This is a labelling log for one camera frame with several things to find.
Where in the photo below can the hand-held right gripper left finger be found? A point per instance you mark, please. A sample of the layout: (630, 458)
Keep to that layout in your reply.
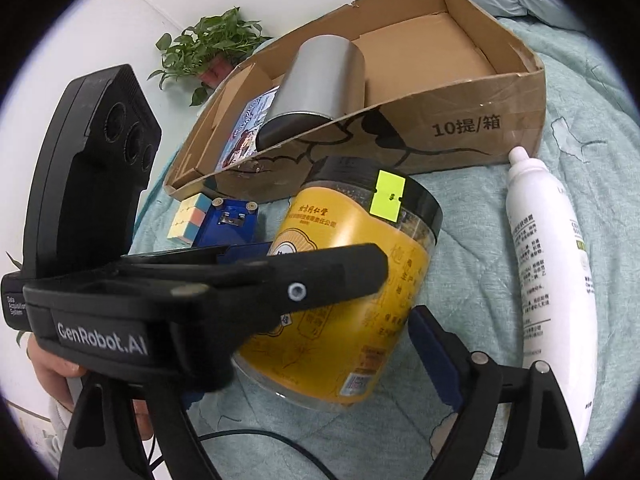
(170, 435)

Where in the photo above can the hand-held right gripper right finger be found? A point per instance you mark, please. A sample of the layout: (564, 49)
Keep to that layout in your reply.
(435, 355)

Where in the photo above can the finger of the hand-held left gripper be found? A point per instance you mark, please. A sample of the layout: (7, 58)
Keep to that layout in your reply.
(325, 280)
(245, 252)

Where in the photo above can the blue box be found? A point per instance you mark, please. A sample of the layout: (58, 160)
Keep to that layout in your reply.
(220, 225)

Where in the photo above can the yellow label jar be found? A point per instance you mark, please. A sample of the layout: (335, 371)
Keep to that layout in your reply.
(340, 220)

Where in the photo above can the colourful printed box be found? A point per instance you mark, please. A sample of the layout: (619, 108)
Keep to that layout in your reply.
(245, 130)

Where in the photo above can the silver cylindrical tin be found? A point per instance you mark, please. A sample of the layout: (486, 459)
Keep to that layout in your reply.
(320, 75)

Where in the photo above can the long cardboard box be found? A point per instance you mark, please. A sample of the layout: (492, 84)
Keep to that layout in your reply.
(450, 125)

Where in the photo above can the person's left hand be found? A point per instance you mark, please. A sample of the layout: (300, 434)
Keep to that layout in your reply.
(50, 370)

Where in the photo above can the pastel puzzle cube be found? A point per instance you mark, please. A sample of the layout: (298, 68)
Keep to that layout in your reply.
(187, 220)

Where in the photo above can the white spray bottle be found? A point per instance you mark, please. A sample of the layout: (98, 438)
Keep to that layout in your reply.
(550, 270)

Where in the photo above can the green plant in red pot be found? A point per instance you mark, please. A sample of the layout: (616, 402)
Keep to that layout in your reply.
(210, 45)

